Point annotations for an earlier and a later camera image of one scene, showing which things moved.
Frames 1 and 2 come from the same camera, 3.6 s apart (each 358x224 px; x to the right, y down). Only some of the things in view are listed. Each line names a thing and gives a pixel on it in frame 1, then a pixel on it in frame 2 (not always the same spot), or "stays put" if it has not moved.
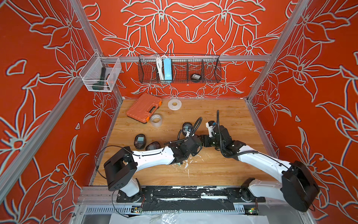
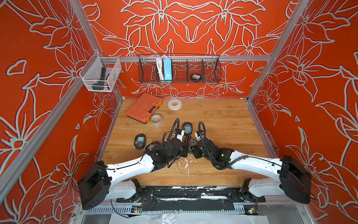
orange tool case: (142, 109) stays put
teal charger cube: (140, 139) stays put
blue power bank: (167, 69) stays put
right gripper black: (205, 138) -> (195, 150)
